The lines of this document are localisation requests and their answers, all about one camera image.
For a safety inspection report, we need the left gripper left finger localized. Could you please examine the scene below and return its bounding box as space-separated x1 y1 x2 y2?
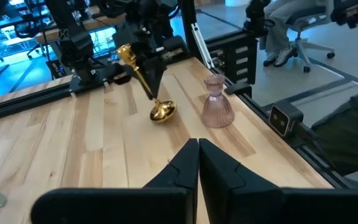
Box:
30 138 201 224

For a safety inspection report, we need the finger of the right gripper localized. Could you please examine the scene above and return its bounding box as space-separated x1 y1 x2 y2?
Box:
134 55 168 100

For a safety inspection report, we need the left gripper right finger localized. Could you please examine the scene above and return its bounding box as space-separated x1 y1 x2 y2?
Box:
199 138 358 224

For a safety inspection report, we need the gold candlestick holder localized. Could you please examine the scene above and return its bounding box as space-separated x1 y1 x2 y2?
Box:
116 43 177 123

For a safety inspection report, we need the pink ribbed glass candle holder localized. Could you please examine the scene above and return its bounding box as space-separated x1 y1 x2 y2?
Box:
201 73 235 129

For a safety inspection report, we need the silver aluminium bar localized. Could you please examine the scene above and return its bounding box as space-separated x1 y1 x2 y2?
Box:
191 23 214 70

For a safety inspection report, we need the wooden desk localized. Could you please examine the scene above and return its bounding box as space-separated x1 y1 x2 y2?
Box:
34 6 127 44

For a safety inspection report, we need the black drawer cabinet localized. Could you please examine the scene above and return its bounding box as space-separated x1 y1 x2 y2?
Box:
205 29 260 85

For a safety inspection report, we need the black table clamp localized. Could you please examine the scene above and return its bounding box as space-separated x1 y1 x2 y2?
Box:
224 82 254 96

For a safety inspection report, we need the black lab equipment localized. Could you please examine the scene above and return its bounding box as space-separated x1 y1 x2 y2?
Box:
331 0 358 29
244 0 276 35

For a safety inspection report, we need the person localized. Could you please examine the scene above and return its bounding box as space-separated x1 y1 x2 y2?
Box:
259 0 329 68
311 89 358 189

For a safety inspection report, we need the black office chair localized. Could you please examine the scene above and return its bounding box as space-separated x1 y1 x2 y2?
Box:
13 21 44 60

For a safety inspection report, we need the grey office chair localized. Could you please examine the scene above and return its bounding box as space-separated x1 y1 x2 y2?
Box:
286 4 337 74

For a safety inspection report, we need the black table-level camera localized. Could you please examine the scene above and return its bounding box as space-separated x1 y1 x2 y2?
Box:
267 99 305 138

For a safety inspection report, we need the black aluminium table frame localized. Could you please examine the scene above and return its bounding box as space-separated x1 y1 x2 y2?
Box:
0 0 358 190

